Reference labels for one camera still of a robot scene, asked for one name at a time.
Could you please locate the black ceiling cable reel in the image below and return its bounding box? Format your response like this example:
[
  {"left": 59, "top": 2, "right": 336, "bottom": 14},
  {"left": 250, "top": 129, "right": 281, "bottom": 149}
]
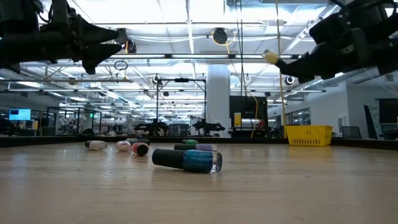
[{"left": 213, "top": 27, "right": 228, "bottom": 45}]

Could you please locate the lavender nail polish bottle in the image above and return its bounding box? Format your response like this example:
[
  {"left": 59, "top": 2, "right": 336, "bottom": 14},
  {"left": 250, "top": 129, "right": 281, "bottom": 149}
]
[{"left": 174, "top": 143, "right": 218, "bottom": 152}]

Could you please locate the peach nail polish bottle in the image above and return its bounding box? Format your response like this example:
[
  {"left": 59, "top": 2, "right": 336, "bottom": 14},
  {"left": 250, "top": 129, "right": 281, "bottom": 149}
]
[{"left": 115, "top": 140, "right": 132, "bottom": 153}]

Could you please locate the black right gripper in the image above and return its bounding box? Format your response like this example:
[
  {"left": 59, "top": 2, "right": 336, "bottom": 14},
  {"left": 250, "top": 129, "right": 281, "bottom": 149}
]
[{"left": 275, "top": 4, "right": 383, "bottom": 84}]

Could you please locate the blue computer monitor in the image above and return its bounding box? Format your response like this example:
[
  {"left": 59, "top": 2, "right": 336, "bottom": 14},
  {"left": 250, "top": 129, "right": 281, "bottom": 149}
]
[{"left": 8, "top": 108, "right": 32, "bottom": 121}]

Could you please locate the pale pink nail polish bottle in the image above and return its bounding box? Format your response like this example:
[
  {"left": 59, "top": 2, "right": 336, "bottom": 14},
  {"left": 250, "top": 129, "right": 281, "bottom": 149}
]
[{"left": 85, "top": 139, "right": 108, "bottom": 151}]

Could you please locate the teal glitter nail polish bottle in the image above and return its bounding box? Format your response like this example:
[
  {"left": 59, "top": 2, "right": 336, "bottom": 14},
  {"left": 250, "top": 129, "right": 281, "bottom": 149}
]
[{"left": 151, "top": 148, "right": 223, "bottom": 174}]

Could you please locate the black background station frame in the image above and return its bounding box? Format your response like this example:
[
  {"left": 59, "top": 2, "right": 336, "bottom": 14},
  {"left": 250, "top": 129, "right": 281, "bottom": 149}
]
[{"left": 155, "top": 77, "right": 208, "bottom": 138}]

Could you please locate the black aluminium table frame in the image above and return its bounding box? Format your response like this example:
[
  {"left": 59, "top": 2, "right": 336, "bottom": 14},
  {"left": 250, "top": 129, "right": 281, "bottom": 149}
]
[{"left": 0, "top": 134, "right": 398, "bottom": 151}]

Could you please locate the yellow nail polish bottle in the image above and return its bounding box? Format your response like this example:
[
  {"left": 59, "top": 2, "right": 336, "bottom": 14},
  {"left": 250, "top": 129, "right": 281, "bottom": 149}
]
[{"left": 262, "top": 49, "right": 280, "bottom": 65}]

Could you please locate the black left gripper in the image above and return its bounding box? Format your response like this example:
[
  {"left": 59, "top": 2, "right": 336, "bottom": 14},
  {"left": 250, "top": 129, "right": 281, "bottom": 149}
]
[{"left": 40, "top": 0, "right": 123, "bottom": 75}]

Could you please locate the coral red nail polish bottle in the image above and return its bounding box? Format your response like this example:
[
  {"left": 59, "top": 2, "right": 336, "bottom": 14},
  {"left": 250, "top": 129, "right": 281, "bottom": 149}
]
[{"left": 131, "top": 142, "right": 150, "bottom": 157}]

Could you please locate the black cabinet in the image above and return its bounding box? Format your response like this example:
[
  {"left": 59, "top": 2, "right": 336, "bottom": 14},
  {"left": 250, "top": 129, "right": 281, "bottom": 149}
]
[{"left": 229, "top": 95, "right": 269, "bottom": 138}]

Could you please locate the yellow plastic basket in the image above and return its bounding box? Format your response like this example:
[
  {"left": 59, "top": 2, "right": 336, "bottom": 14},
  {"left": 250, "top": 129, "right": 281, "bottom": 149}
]
[{"left": 284, "top": 124, "right": 333, "bottom": 147}]

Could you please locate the white building column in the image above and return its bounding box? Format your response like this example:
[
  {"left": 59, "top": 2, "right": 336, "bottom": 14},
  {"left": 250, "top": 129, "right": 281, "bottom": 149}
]
[{"left": 206, "top": 64, "right": 231, "bottom": 138}]

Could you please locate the hanging black cable loop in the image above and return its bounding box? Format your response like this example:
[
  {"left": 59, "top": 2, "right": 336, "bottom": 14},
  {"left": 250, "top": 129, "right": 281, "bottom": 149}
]
[{"left": 113, "top": 59, "right": 129, "bottom": 71}]

